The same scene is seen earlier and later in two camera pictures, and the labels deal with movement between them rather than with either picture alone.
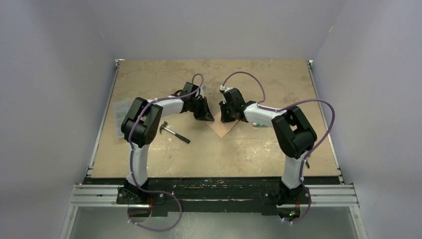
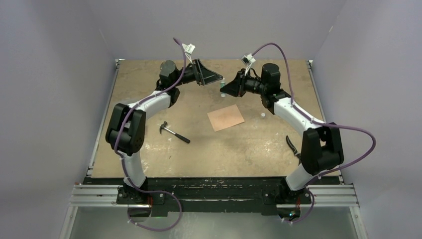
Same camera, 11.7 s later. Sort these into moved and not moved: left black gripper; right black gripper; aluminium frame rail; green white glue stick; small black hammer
Moved: green white glue stick; right black gripper; left black gripper
Not moved: small black hammer; aluminium frame rail
